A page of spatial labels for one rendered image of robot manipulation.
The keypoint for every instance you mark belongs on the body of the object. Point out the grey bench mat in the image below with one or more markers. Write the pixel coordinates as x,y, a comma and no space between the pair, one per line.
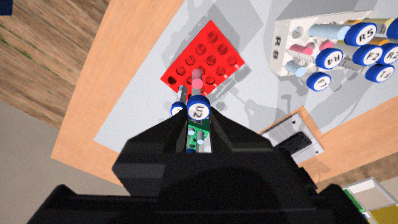
253,96

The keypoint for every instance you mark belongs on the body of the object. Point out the white test tube rack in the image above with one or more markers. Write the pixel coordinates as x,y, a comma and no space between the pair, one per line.
283,37

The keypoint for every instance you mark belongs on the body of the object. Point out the red tube rack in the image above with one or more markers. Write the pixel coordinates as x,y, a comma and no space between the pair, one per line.
210,37

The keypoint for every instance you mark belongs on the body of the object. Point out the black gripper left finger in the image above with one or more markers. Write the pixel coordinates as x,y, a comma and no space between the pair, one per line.
163,136

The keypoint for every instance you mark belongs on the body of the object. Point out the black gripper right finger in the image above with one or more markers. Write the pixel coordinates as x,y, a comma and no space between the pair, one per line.
234,137

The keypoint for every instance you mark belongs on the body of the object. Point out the green tube rack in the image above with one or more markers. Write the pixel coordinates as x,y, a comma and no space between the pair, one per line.
202,125

